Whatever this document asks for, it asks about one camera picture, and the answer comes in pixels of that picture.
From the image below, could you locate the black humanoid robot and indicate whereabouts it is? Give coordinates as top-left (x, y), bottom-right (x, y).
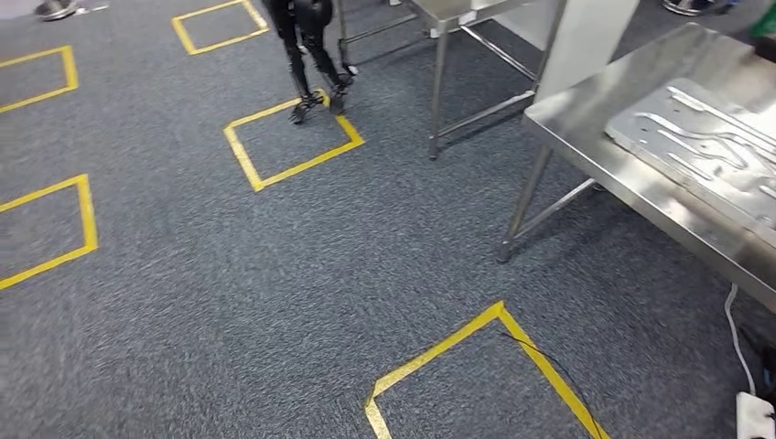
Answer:
top-left (264, 0), bottom-right (356, 126)

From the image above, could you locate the long black floor cable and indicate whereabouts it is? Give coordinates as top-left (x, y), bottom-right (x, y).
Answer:
top-left (500, 329), bottom-right (608, 439)

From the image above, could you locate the white power strip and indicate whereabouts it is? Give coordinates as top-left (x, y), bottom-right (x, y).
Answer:
top-left (735, 391), bottom-right (776, 439)

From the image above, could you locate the small stainless steel table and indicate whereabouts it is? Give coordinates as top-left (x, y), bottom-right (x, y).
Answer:
top-left (336, 0), bottom-right (547, 162)

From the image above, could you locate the white power cable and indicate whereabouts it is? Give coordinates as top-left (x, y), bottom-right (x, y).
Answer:
top-left (724, 283), bottom-right (758, 398)

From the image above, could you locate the stamped aluminium plate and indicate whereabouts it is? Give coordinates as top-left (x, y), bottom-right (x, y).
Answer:
top-left (604, 77), bottom-right (776, 247)

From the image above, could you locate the chrome stanchion base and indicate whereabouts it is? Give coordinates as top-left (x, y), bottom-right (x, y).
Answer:
top-left (661, 0), bottom-right (738, 17)

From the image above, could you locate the white cabinet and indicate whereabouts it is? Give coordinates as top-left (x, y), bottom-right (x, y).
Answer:
top-left (493, 0), bottom-right (641, 104)

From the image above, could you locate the stainless steel workbench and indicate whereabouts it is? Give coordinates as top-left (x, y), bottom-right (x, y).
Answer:
top-left (497, 23), bottom-right (776, 313)

